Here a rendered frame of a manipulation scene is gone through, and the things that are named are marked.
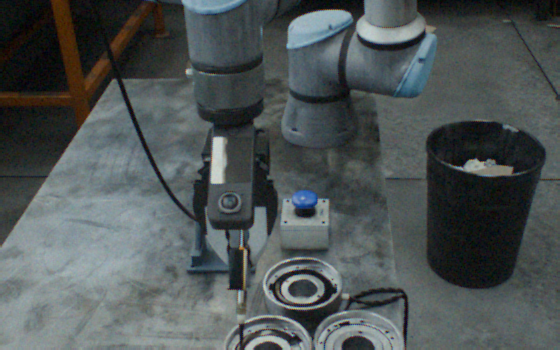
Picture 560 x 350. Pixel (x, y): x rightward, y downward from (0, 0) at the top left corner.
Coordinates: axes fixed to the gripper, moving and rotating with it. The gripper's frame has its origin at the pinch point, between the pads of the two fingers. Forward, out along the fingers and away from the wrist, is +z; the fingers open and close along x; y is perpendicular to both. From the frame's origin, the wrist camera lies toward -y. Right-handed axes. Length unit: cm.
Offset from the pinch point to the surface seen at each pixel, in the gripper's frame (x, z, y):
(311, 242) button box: -7.9, 11.9, 18.9
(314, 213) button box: -8.4, 8.6, 21.7
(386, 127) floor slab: -36, 94, 209
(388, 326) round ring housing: -17.7, 9.7, -0.6
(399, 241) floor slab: -35, 94, 127
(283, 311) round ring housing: -4.7, 10.0, 2.0
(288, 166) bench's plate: -3.3, 13.3, 43.1
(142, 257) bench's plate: 17.3, 13.2, 16.8
